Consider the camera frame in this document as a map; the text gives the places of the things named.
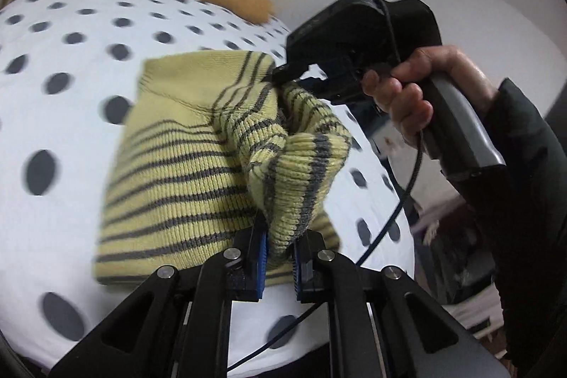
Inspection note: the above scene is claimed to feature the yellow striped knit sweater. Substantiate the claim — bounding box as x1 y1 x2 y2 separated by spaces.
93 51 352 285

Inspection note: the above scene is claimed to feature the dark jacket right forearm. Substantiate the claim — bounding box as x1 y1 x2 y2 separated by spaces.
464 80 566 377

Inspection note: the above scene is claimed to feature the person's right hand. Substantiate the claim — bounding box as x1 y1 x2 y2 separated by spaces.
361 45 499 148

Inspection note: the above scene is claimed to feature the white polka dot duvet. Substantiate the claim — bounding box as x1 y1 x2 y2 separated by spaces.
1 0 415 377

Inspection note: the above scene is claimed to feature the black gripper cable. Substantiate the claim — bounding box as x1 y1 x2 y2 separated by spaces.
225 0 424 374

